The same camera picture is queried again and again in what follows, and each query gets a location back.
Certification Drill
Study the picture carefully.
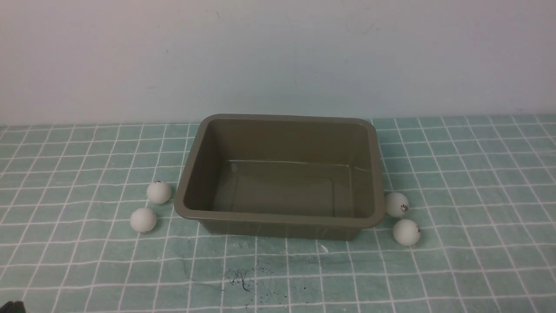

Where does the black object bottom left corner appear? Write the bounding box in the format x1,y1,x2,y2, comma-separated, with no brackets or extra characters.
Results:
0,301,26,313

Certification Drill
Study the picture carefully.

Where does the white ball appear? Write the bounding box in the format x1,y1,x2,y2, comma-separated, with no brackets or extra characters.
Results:
393,219,421,247
146,181,172,205
130,207,157,233
385,192,409,218

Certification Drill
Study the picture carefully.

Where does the green grid cutting mat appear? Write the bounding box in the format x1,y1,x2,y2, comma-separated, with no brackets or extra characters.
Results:
0,114,556,313

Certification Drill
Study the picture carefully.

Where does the olive green plastic bin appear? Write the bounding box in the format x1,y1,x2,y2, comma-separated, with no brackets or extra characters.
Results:
173,114,386,240

